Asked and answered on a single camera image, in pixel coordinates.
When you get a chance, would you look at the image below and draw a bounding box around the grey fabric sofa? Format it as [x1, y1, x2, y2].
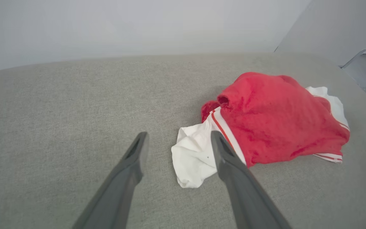
[0, 52, 366, 229]

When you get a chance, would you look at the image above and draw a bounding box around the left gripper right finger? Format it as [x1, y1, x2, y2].
[211, 130, 293, 229]

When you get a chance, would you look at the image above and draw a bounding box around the red and white jersey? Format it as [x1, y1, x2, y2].
[171, 72, 350, 189]

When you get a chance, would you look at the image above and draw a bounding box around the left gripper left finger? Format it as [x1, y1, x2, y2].
[72, 132, 149, 229]

